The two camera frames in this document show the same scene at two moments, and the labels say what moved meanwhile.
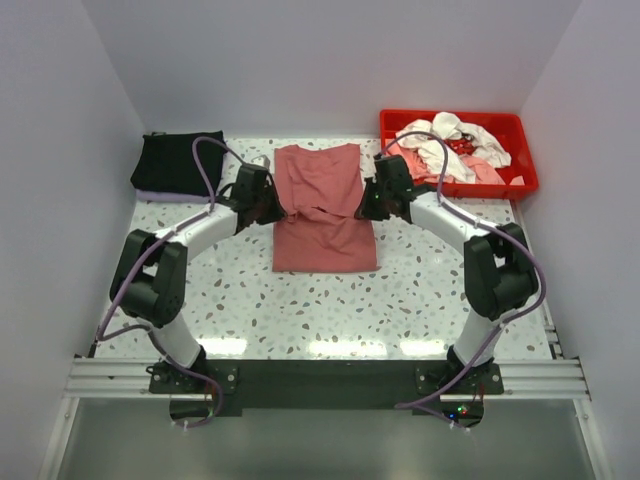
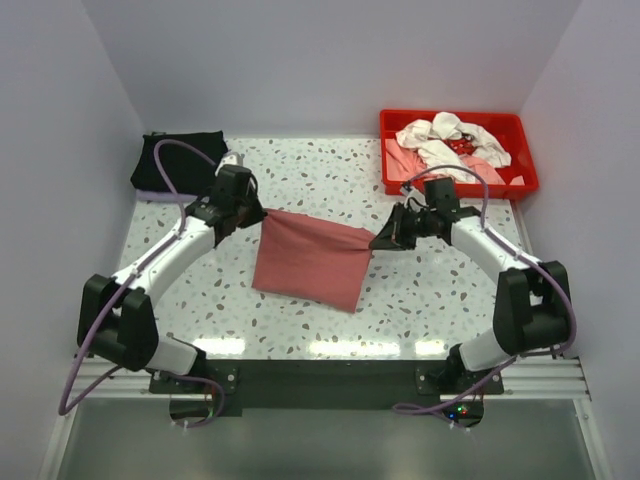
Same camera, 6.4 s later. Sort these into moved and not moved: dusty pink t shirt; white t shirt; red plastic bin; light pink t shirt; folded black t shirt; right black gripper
Moved: dusty pink t shirt; right black gripper
Not moved: folded black t shirt; red plastic bin; light pink t shirt; white t shirt
